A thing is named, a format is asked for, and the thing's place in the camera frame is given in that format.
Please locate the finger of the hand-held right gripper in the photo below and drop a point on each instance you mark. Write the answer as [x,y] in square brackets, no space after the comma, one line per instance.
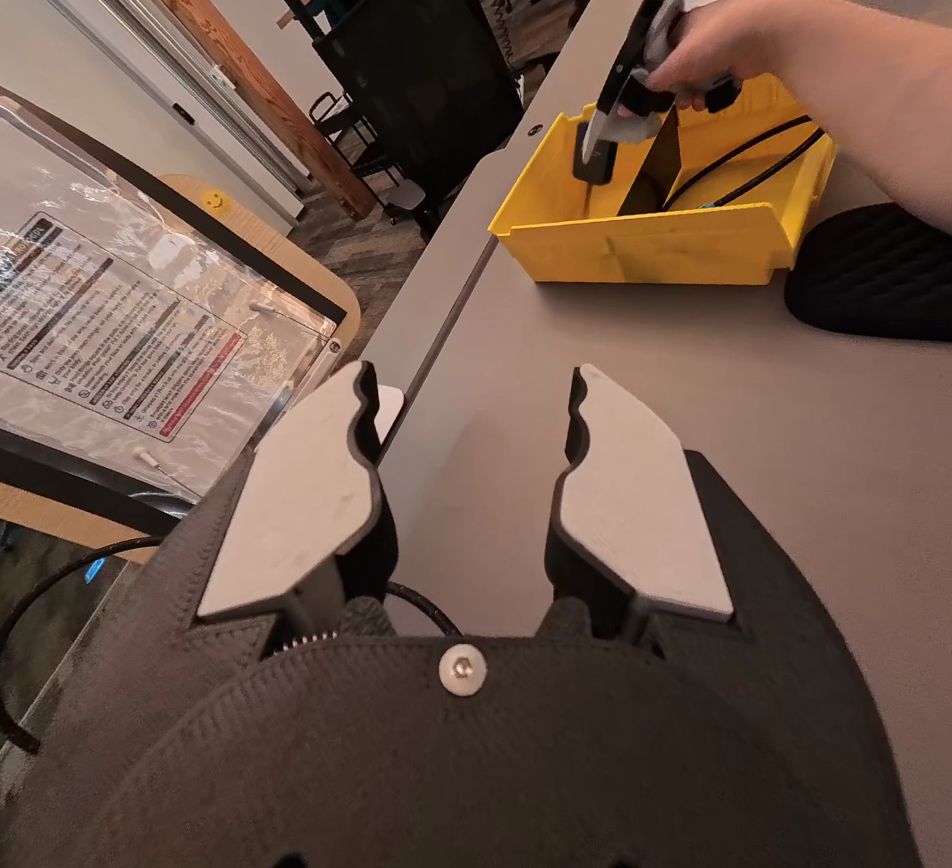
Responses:
[601,135]
[638,129]

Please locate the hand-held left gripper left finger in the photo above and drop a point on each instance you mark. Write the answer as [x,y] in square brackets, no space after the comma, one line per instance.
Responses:
[297,496]

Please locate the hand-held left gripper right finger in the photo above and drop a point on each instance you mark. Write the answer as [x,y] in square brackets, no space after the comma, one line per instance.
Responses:
[639,503]

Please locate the black square hdmi hub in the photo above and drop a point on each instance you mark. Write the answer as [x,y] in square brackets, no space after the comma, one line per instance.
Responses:
[604,171]

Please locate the yellow plastic bin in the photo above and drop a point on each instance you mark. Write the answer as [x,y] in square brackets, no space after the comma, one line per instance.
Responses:
[654,250]

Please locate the person's right forearm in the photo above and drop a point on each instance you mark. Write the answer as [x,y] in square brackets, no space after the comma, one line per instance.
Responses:
[892,102]

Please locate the person's right hand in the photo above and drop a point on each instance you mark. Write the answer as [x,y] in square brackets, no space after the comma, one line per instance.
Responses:
[736,42]

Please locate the black bin divider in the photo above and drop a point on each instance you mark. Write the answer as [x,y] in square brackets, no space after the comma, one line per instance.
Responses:
[662,168]

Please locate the black mesh chair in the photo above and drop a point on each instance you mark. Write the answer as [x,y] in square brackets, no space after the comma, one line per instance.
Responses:
[424,64]

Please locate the grey stool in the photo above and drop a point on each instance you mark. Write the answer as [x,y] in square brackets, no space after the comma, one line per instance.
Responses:
[407,197]

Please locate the instruction sign on stand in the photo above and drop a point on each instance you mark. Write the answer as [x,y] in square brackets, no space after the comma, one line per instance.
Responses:
[149,332]

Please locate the wooden beam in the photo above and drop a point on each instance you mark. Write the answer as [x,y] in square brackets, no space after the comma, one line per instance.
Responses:
[223,42]

